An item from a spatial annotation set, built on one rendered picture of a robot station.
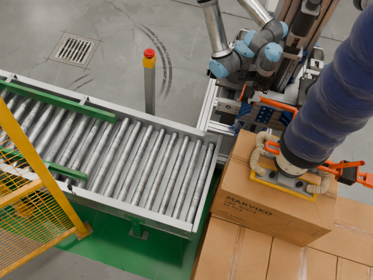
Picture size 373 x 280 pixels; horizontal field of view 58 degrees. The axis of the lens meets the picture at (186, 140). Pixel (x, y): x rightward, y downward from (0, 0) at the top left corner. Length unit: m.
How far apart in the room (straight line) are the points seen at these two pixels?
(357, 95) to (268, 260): 1.28
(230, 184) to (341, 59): 0.92
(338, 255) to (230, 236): 0.67
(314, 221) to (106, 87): 2.22
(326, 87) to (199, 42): 2.61
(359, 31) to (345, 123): 0.34
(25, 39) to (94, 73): 0.82
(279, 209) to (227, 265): 0.50
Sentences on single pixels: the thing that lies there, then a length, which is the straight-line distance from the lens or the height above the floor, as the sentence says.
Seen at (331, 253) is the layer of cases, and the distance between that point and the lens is 2.34.
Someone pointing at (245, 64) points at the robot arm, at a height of 1.20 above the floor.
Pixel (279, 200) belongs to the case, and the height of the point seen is 0.94.
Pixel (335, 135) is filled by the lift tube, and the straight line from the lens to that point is 1.37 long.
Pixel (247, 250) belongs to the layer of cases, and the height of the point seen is 0.54.
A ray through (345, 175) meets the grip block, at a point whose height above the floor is 1.20.
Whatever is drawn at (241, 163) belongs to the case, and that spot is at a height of 0.94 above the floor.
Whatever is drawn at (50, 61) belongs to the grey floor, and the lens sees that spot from 3.62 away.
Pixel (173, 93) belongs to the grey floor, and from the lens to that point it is 3.25.
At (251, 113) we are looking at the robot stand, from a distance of 2.26.
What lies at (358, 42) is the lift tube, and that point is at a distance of 1.11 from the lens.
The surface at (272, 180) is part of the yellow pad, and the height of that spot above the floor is 1.08.
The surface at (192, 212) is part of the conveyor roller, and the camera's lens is 2.15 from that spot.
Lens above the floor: 2.59
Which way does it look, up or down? 60 degrees down
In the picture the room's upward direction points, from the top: 10 degrees clockwise
